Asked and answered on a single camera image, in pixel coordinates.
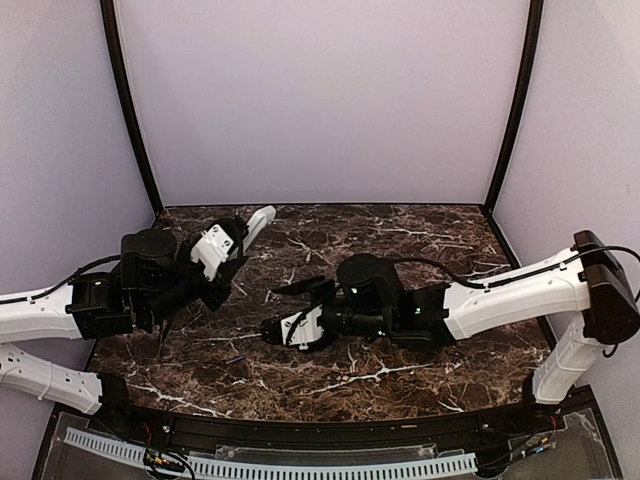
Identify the white remote control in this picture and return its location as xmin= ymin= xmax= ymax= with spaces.
xmin=241 ymin=205 xmax=276 ymax=251

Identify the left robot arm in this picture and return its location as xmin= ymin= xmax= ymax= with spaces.
xmin=1 ymin=224 xmax=250 ymax=436

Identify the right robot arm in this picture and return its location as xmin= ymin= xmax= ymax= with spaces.
xmin=260 ymin=230 xmax=639 ymax=434

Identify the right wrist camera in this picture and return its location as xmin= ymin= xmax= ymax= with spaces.
xmin=260 ymin=306 xmax=324 ymax=351

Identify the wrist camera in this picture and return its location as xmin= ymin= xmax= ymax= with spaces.
xmin=190 ymin=216 xmax=248 ymax=282
xmin=260 ymin=306 xmax=324 ymax=351

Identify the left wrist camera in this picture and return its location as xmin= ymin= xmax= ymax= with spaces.
xmin=190 ymin=216 xmax=248 ymax=282

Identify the black front rail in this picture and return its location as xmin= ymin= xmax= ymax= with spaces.
xmin=49 ymin=384 xmax=601 ymax=456

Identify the white slotted cable duct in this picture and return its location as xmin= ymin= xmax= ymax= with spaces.
xmin=64 ymin=427 xmax=477 ymax=479

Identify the left black frame post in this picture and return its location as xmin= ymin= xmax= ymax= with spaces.
xmin=99 ymin=0 xmax=164 ymax=217

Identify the black frame post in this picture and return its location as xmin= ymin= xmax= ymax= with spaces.
xmin=99 ymin=0 xmax=164 ymax=217
xmin=483 ymin=0 xmax=544 ymax=217

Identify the right black frame post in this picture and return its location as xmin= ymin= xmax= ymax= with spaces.
xmin=483 ymin=0 xmax=544 ymax=217

